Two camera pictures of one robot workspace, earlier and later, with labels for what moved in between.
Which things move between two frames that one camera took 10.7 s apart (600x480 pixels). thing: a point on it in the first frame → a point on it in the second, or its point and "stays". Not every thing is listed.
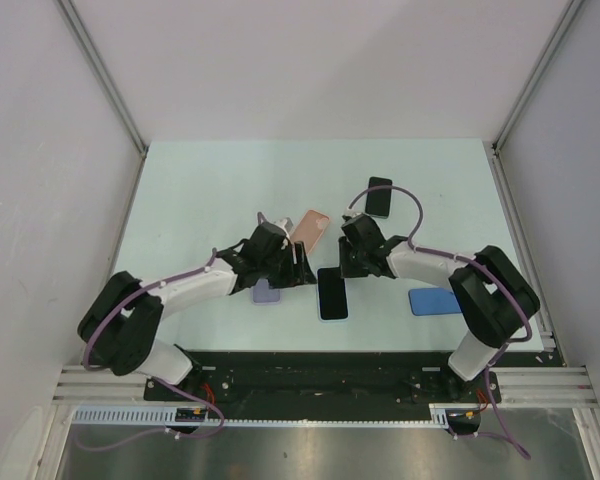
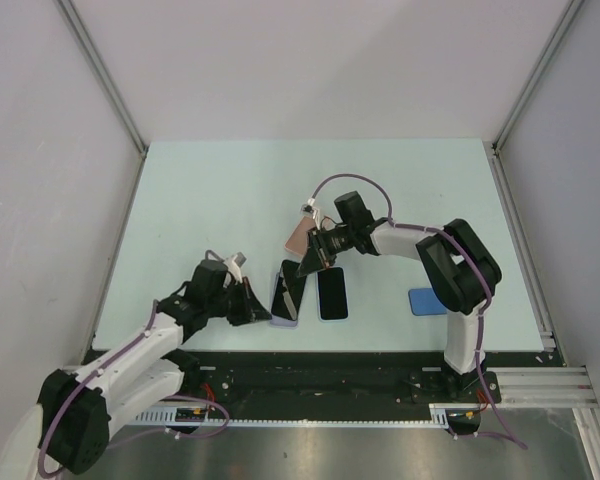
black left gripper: x=298 y=273 → x=255 y=310
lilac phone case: x=262 y=294 → x=278 y=321
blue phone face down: x=432 y=301 stays
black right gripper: x=348 y=271 → x=316 y=258
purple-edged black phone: x=332 y=294 stays
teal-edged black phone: x=378 y=201 → x=288 y=292
